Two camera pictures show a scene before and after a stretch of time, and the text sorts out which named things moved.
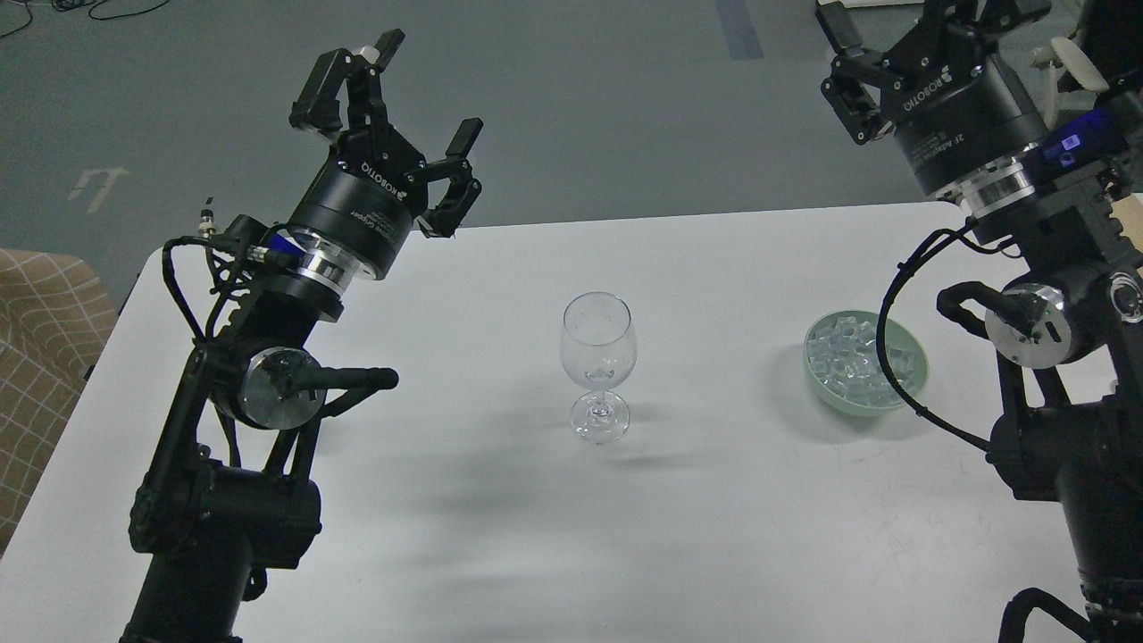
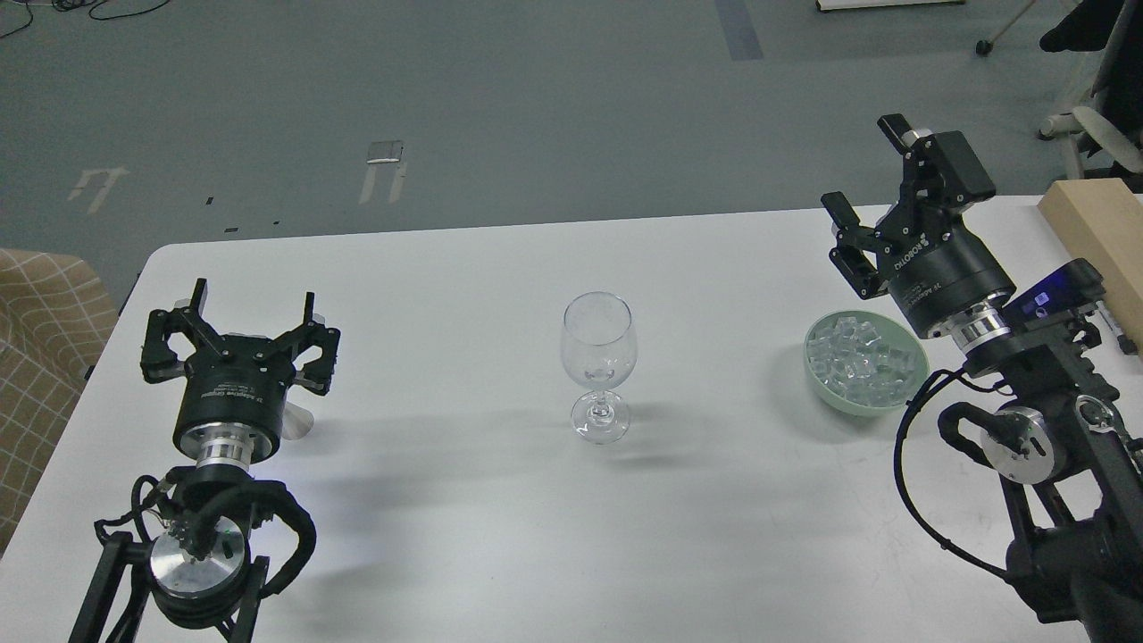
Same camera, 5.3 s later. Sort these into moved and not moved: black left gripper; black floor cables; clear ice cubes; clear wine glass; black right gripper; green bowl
Moved: black right gripper; black left gripper
Not moved: clear ice cubes; green bowl; black floor cables; clear wine glass
